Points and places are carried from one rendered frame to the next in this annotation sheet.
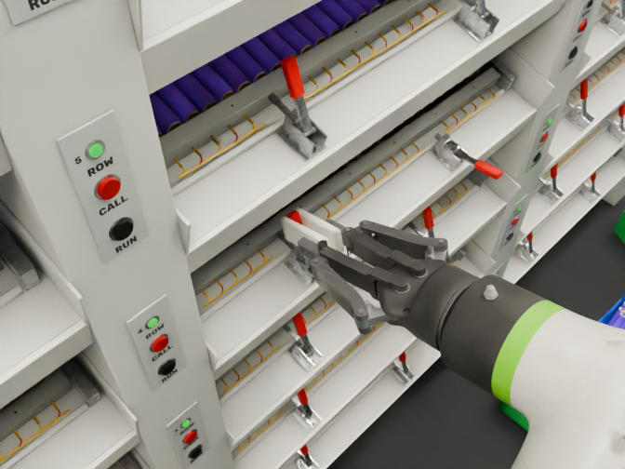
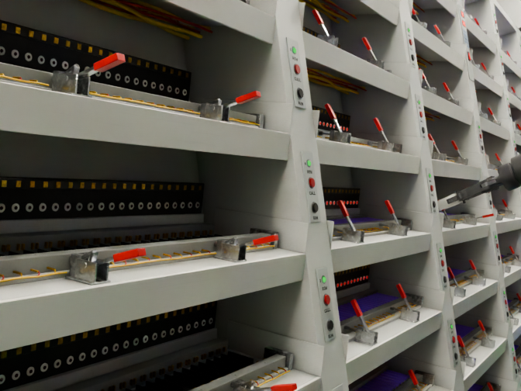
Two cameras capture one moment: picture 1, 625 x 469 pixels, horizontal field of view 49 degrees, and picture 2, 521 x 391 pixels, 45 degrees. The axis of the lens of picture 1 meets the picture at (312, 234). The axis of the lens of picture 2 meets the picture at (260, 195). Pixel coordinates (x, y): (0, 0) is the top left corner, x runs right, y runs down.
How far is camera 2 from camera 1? 167 cm
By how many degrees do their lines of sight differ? 56
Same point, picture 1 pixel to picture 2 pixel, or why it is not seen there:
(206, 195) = not seen: hidden behind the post
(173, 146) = not seen: hidden behind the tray
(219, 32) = (426, 98)
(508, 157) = (488, 256)
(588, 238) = not seen: outside the picture
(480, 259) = (500, 328)
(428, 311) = (504, 168)
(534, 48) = (477, 200)
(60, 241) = (415, 122)
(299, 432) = (468, 367)
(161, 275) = (428, 160)
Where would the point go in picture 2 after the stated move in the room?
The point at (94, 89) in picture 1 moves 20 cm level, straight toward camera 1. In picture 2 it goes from (417, 88) to (480, 67)
